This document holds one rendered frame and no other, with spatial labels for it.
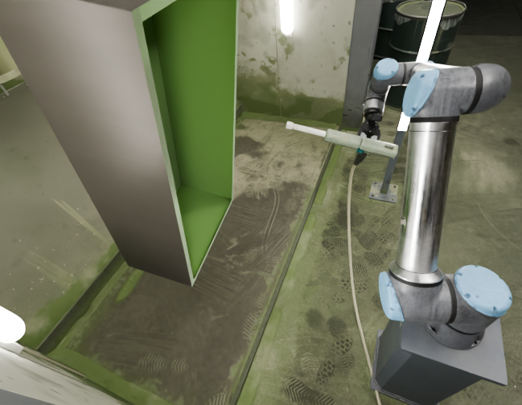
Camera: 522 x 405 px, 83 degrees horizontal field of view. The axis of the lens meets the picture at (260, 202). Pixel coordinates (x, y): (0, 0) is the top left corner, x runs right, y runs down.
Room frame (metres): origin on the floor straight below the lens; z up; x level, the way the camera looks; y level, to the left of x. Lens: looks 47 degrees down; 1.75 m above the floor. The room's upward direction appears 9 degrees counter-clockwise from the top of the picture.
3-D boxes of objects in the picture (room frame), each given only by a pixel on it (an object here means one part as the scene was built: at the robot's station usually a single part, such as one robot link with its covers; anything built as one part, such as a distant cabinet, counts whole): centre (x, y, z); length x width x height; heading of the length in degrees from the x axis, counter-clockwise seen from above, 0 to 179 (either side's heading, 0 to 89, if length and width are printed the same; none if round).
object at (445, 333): (0.34, -0.61, 0.69); 0.19 x 0.19 x 0.10
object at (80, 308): (1.84, 0.70, 0.11); 2.70 x 0.02 x 0.13; 151
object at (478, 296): (0.34, -0.60, 0.83); 0.17 x 0.15 x 0.18; 78
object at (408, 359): (0.34, -0.61, 0.32); 0.31 x 0.31 x 0.64; 61
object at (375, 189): (1.56, -0.99, 0.01); 0.20 x 0.20 x 0.01; 61
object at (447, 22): (2.89, -1.76, 0.44); 0.59 x 0.58 x 0.89; 166
